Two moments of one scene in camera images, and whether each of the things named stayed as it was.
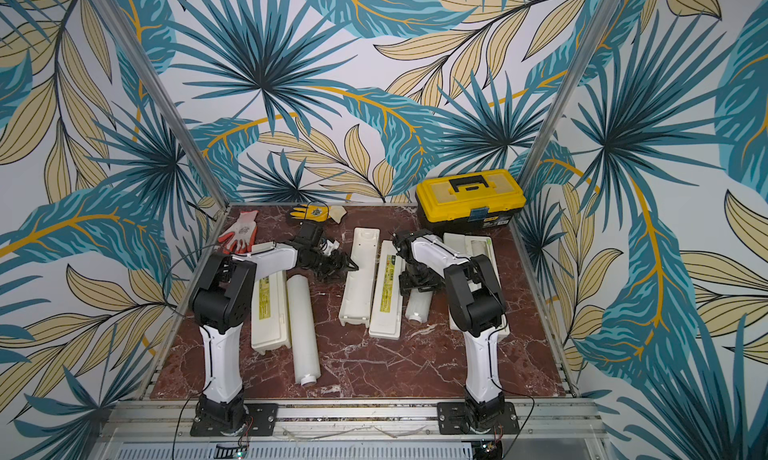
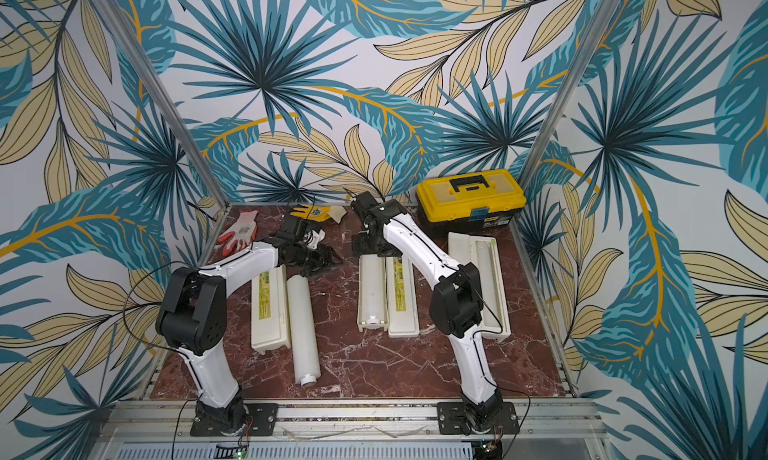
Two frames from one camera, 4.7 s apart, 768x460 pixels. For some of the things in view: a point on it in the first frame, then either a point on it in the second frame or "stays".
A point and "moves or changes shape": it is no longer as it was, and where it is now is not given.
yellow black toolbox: [467, 202] stays
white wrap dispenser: [356, 302] moves or changes shape
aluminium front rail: [139, 421] stays
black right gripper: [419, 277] -> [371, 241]
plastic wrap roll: [418, 307] -> [372, 290]
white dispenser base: [474, 245] stays
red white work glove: [241, 236] stays
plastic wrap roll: [302, 342] stays
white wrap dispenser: [271, 329] stays
